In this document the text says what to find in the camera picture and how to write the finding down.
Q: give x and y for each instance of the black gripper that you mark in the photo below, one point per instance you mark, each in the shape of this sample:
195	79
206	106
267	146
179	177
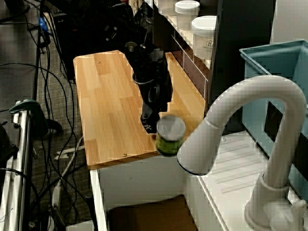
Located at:
158	91

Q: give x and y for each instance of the green labelled tin can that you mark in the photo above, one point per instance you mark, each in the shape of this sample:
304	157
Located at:
170	138

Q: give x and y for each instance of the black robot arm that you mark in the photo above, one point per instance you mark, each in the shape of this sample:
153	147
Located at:
142	60

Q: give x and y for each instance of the white sink unit with drainboard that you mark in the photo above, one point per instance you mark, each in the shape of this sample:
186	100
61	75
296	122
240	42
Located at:
231	183

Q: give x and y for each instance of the wooden countertop board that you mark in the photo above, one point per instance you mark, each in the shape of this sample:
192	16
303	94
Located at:
110	108

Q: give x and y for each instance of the dark tile backsplash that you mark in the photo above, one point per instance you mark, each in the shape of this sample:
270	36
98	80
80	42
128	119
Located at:
195	72

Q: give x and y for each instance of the cream tiled shelf ledge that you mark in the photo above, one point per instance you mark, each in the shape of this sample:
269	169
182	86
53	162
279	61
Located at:
190	51

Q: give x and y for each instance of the large white printed jar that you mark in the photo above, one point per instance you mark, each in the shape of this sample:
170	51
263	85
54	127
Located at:
204	38

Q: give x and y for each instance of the blue plastic bin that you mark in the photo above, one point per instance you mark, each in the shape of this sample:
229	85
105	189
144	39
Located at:
255	79

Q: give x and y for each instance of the medium white lidded jar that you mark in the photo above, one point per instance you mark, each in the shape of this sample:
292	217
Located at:
186	14

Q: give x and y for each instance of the green clamp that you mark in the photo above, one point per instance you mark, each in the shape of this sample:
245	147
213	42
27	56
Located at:
31	113

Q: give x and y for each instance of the white toy faucet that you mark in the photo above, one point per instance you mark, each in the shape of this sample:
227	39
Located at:
286	134

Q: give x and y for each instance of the blue tape piece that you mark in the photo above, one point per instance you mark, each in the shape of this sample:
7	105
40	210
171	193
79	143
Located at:
43	24

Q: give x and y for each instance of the dark grey upright post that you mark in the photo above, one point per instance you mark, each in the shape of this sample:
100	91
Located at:
243	60

